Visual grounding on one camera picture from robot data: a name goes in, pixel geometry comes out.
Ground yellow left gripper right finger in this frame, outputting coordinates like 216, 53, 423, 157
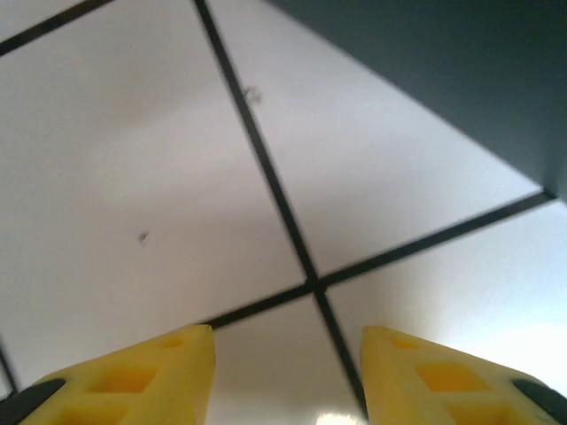
359, 325, 557, 425

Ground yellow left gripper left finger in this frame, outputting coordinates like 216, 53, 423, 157
17, 324, 217, 425

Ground starry night print tin box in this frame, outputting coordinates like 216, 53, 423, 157
264, 0, 567, 203

